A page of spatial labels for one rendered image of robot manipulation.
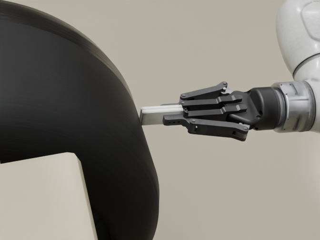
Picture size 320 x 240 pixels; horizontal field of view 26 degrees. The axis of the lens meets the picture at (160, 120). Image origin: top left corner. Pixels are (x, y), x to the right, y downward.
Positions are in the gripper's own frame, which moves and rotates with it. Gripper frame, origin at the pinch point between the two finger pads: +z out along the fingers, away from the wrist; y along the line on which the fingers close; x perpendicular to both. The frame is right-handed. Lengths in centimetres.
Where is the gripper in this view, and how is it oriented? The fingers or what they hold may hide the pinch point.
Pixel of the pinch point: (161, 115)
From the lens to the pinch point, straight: 115.2
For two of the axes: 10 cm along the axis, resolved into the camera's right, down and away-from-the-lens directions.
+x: -1.4, 7.3, 6.7
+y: 2.4, 6.8, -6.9
